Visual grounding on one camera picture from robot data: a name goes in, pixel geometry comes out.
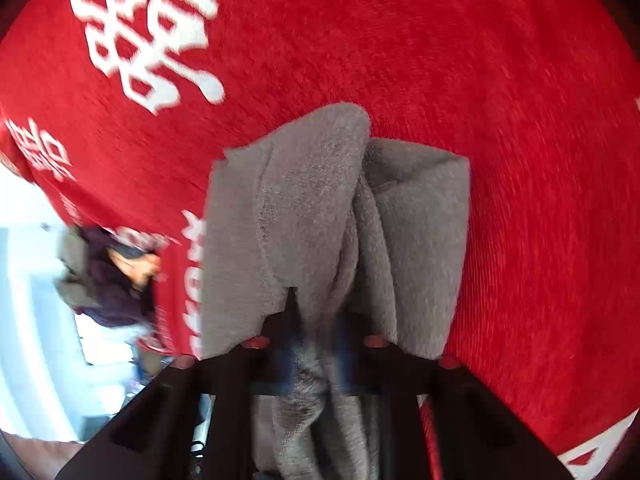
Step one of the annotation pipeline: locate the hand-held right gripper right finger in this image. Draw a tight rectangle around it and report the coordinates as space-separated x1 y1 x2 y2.
332 312 573 480

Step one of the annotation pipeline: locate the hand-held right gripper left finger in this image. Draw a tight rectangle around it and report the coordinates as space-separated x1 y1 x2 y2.
54 286 303 480

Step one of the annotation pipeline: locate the grey knit sweater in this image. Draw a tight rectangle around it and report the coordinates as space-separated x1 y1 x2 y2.
192 101 472 480

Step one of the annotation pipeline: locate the red printed blanket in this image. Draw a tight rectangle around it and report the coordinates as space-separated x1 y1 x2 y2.
0 0 640 480

